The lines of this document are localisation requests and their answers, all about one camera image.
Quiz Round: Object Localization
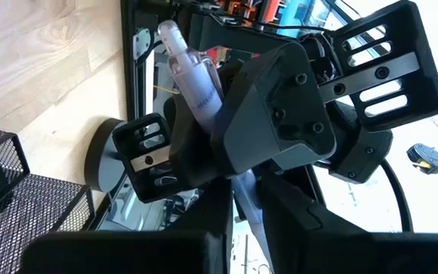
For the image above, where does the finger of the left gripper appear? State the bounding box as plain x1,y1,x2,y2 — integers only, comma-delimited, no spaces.
163,94,231,190
210,40,338,178

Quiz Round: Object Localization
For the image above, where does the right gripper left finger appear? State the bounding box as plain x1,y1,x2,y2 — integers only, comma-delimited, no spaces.
17,177,235,274

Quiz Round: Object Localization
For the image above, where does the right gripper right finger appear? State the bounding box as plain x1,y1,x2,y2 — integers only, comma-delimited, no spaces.
260,169,438,274

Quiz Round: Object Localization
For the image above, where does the black mesh desk organizer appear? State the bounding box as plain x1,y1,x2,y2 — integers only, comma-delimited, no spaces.
0,123,97,274

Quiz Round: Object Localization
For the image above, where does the black ceiling cable reel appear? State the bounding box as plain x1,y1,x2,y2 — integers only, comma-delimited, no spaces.
406,142,438,175

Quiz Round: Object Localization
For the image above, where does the black metal table frame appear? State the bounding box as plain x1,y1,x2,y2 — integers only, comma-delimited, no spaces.
119,0,155,122

